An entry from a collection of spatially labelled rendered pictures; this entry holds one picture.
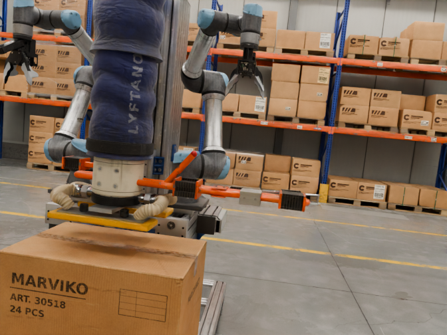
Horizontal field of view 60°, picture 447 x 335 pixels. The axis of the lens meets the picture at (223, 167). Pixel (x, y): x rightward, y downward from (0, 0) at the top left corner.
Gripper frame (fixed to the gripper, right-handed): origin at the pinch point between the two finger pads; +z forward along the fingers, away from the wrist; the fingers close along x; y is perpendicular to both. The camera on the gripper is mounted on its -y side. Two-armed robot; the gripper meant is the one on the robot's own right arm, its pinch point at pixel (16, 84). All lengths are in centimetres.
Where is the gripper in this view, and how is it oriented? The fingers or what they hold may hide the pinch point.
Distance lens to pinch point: 185.1
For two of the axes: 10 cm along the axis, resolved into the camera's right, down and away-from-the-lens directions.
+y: 3.8, -0.6, 9.2
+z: -1.0, 9.9, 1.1
